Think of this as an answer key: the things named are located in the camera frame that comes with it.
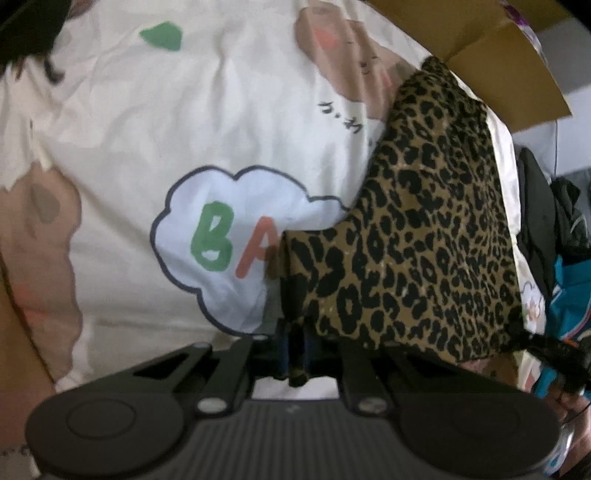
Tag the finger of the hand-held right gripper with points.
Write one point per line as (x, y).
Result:
(551, 355)

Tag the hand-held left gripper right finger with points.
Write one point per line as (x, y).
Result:
(308, 355)

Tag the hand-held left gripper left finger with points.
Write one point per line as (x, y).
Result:
(285, 355)

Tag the leopard print skirt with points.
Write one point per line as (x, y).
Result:
(415, 230)

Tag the teal patterned cloth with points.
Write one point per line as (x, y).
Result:
(570, 295)

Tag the folded black garment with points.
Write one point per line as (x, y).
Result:
(535, 221)

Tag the black jacket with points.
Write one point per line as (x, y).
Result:
(565, 212)

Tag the cream printed blanket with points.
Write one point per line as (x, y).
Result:
(138, 115)

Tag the brown cardboard sheet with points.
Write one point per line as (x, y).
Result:
(508, 69)

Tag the purple detergent pouch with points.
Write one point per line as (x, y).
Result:
(524, 23)

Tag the black cloth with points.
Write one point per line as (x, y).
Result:
(27, 41)

